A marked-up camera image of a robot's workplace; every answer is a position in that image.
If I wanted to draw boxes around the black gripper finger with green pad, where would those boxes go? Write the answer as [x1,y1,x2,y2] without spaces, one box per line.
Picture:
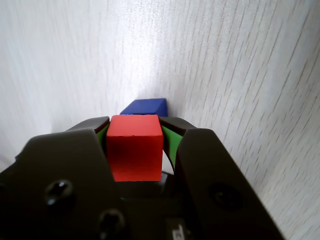
[0,115,126,240]
[159,116,287,240]

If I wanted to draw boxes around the red cube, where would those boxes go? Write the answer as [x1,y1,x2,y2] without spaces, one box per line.
[106,114,164,182]

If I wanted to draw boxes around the blue cube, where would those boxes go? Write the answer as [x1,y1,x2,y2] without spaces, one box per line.
[119,98,168,118]

